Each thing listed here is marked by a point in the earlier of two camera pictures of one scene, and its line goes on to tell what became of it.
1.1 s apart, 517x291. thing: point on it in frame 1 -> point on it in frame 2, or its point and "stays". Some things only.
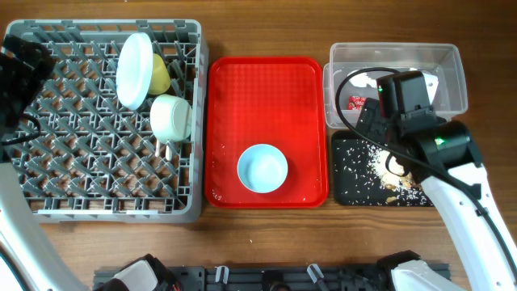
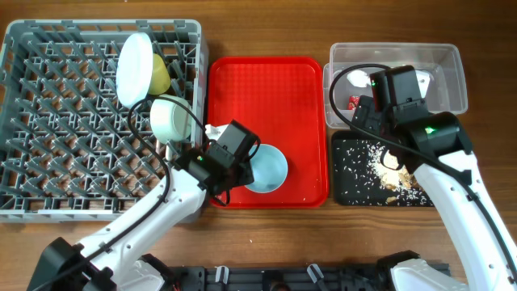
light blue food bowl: [262, 168] stays
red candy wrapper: [355, 103] stays
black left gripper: [28, 82] -> [245, 174]
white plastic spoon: [168, 152] stays
